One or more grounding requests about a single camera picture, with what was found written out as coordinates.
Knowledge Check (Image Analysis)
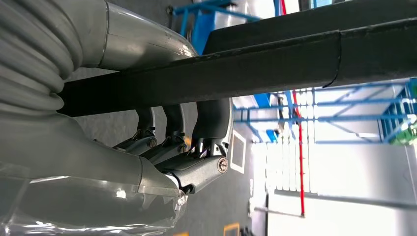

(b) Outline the red barrier belt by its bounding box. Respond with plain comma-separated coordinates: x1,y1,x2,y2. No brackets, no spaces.
279,0,306,218

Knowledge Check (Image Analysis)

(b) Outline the blue rack with green bins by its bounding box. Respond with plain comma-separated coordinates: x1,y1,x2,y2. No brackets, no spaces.
233,78,417,146

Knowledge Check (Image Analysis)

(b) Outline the blue rack on casters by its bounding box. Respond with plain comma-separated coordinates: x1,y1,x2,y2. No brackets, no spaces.
172,0,282,56

